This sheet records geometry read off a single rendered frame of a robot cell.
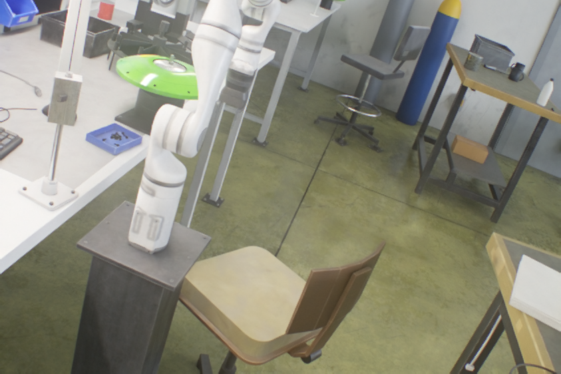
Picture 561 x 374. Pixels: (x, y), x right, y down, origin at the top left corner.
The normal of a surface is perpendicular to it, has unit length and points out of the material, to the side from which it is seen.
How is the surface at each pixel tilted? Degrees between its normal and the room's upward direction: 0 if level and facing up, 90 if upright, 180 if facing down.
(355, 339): 0
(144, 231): 90
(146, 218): 90
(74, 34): 47
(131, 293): 90
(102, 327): 90
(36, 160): 0
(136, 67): 21
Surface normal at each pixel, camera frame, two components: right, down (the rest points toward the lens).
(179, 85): 0.42, -0.61
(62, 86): 0.26, 0.47
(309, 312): 0.46, 0.49
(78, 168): 0.29, -0.87
